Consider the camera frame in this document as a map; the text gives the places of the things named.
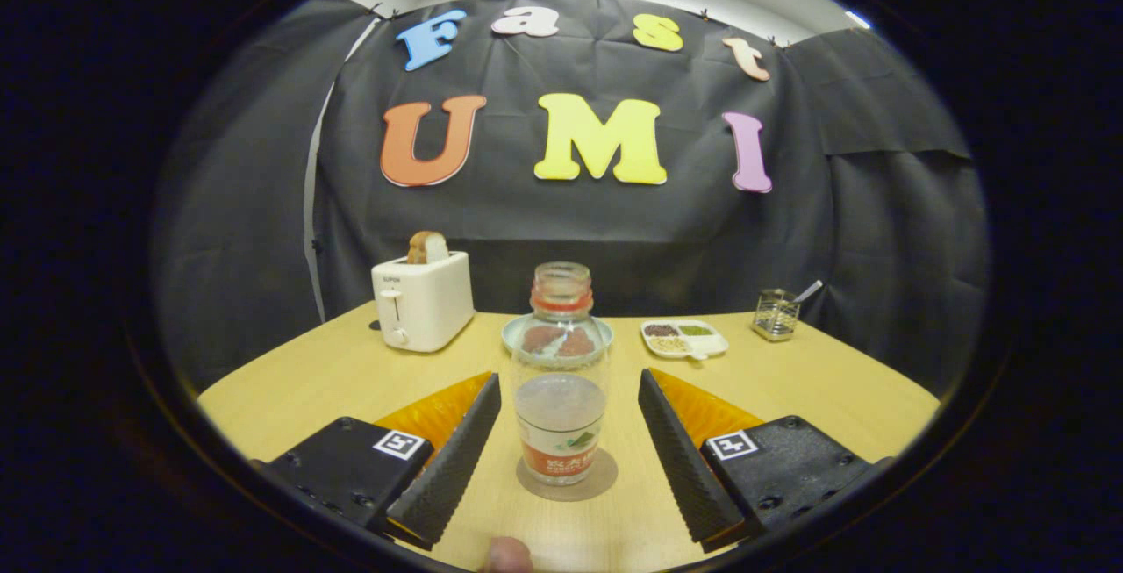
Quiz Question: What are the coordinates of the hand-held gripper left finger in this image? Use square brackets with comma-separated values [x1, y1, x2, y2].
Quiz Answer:
[254, 371, 503, 552]

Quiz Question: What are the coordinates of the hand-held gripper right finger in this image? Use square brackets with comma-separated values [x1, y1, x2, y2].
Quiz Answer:
[638, 368, 887, 554]

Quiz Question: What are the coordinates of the round brown coaster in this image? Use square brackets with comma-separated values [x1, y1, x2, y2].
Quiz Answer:
[516, 446, 619, 502]

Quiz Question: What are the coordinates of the clear plastic juice bottle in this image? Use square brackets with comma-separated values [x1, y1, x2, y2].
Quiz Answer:
[511, 261, 612, 487]

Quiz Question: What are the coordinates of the white divided grain dish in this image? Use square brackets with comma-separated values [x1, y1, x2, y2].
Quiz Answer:
[640, 319, 730, 362]

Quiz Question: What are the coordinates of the pale green plate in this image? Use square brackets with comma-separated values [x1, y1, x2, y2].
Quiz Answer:
[501, 312, 614, 359]

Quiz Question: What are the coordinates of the wooden table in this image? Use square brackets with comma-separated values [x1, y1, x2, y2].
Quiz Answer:
[197, 301, 941, 573]

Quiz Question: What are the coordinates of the white toaster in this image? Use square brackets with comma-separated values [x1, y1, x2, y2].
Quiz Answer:
[371, 250, 476, 354]

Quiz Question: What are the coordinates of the toasted bread slice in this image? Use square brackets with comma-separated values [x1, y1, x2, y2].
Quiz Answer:
[407, 231, 450, 265]

